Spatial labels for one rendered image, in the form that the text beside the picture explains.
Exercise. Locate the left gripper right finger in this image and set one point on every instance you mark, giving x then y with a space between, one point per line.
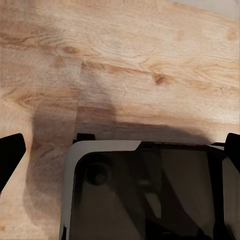
232 149

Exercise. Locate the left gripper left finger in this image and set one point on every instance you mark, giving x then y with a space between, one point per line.
12 150

